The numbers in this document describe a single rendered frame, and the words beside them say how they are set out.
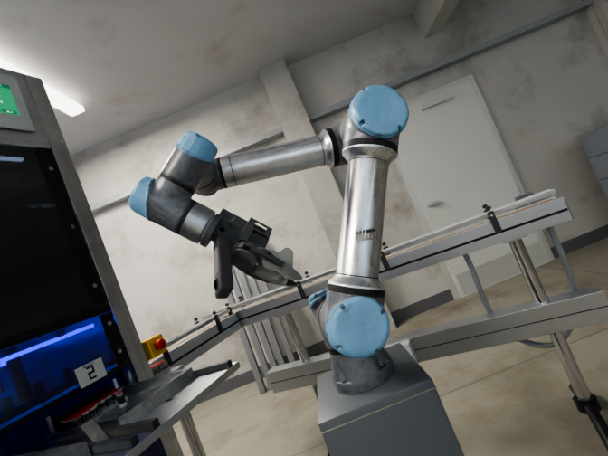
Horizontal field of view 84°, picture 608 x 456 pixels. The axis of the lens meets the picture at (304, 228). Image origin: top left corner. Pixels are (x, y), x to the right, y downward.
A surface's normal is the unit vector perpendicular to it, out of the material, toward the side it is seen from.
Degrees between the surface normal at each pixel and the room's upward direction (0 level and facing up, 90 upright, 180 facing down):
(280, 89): 90
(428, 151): 90
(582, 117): 90
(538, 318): 90
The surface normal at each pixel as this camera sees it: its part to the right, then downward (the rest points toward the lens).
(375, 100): 0.11, -0.22
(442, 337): -0.39, 0.11
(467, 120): -0.03, -0.04
